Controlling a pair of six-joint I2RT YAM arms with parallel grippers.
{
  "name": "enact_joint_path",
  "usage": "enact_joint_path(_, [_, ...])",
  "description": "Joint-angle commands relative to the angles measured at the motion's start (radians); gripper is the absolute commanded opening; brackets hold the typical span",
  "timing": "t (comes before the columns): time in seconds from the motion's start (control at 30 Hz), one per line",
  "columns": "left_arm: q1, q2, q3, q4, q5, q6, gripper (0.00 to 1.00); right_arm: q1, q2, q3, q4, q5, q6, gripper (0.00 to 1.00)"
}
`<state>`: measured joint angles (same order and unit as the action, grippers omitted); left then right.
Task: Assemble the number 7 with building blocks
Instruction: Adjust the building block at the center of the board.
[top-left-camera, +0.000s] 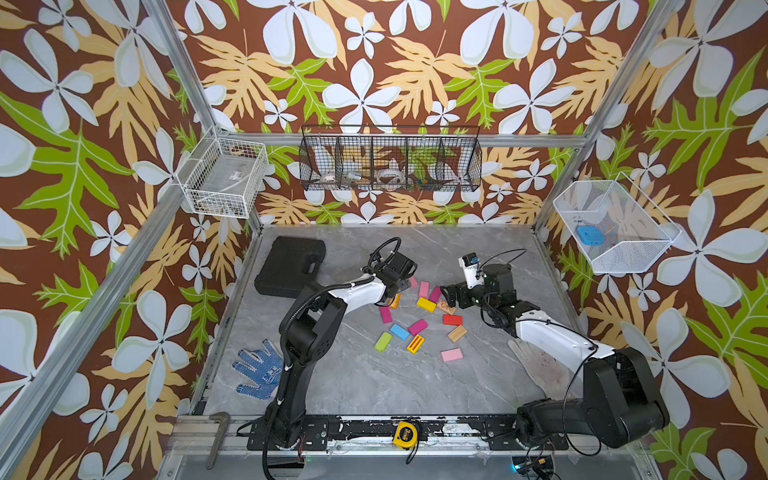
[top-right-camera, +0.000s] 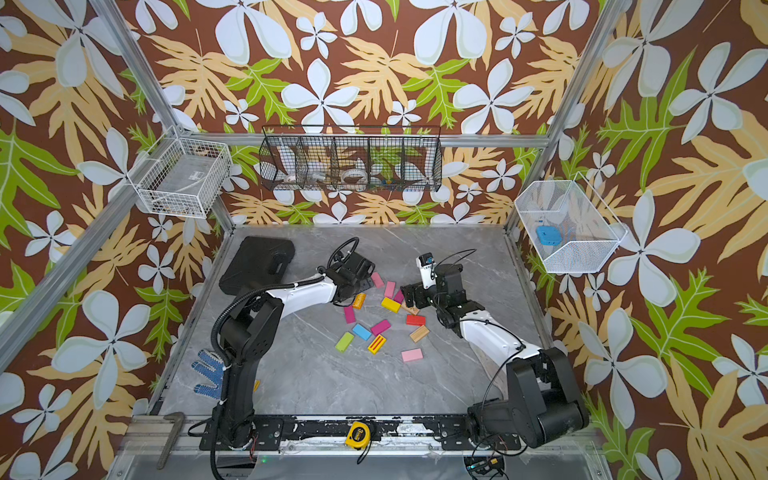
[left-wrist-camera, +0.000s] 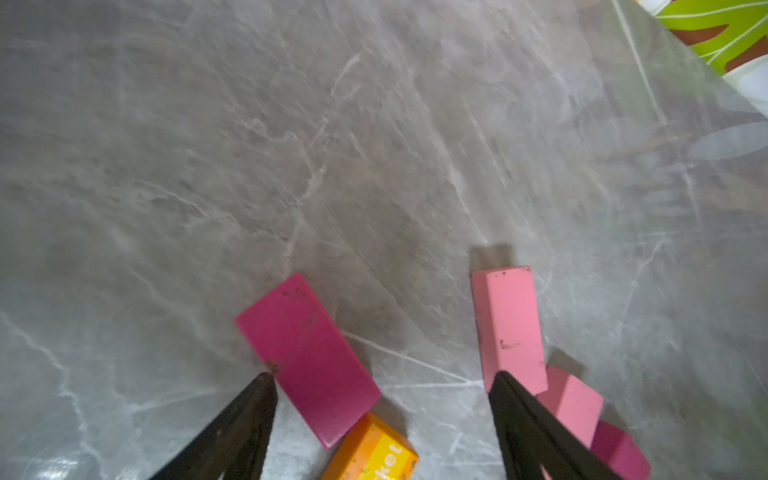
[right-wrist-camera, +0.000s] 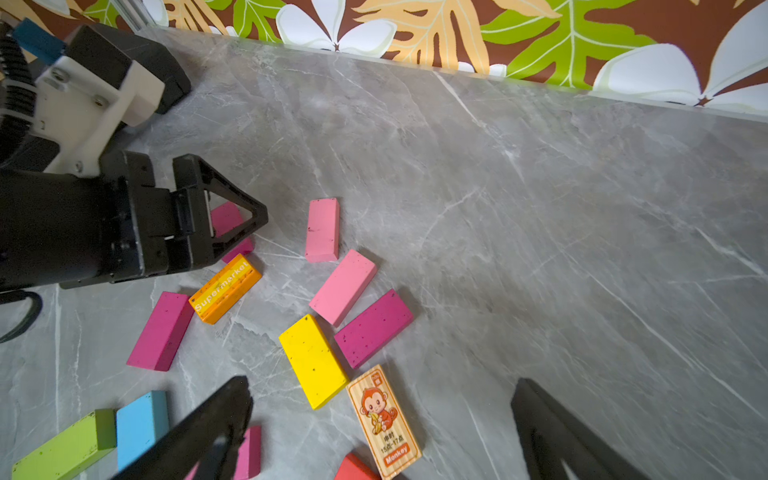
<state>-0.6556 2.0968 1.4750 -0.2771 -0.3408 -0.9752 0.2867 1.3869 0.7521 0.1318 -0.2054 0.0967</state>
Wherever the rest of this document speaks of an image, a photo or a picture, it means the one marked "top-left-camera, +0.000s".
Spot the black plastic case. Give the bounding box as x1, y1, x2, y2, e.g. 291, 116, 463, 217
254, 236, 326, 298

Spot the yellow red striped block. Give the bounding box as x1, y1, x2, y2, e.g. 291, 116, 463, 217
406, 334, 425, 355

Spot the white wire basket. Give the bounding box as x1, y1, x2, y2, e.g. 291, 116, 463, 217
553, 173, 682, 275
176, 128, 270, 219

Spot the white wire basket left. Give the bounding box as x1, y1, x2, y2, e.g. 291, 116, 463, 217
176, 128, 270, 219

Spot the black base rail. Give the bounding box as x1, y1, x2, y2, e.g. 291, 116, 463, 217
246, 414, 568, 451

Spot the white wire basket right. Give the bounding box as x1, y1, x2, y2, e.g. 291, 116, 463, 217
553, 173, 682, 275

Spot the blue object in basket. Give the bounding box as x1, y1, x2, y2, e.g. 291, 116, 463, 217
576, 225, 605, 247

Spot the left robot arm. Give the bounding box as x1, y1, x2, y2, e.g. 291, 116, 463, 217
264, 252, 418, 447

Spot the grey metal clamp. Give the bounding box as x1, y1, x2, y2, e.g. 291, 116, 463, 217
205, 412, 231, 470

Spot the green block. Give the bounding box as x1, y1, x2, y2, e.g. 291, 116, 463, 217
374, 332, 393, 353

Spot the white work glove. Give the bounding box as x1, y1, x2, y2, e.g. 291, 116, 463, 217
507, 339, 572, 399

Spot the pink block upright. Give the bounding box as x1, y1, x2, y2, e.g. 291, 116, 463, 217
419, 281, 430, 298

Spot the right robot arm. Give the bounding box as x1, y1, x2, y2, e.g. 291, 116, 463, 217
441, 255, 670, 448

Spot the tan wooden block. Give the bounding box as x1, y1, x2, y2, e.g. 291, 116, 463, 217
448, 325, 468, 343

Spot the orange cylinder block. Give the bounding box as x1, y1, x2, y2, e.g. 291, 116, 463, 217
389, 294, 401, 310

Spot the magenta block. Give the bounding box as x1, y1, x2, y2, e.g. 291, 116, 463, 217
408, 319, 428, 336
428, 286, 442, 304
379, 307, 393, 324

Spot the black wire basket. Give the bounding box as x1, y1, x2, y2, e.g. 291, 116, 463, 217
298, 124, 483, 192

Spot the patterned wooden block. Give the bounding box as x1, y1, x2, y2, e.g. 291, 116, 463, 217
437, 300, 456, 315

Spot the blue block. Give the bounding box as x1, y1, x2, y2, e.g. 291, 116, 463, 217
390, 324, 410, 341

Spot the yellow tape measure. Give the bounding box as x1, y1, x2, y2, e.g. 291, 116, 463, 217
392, 421, 419, 450

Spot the light pink block bottom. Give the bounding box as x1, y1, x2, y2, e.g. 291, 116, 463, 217
440, 348, 464, 363

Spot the blue knit glove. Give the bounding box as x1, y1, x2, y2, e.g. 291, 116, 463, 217
232, 339, 283, 400

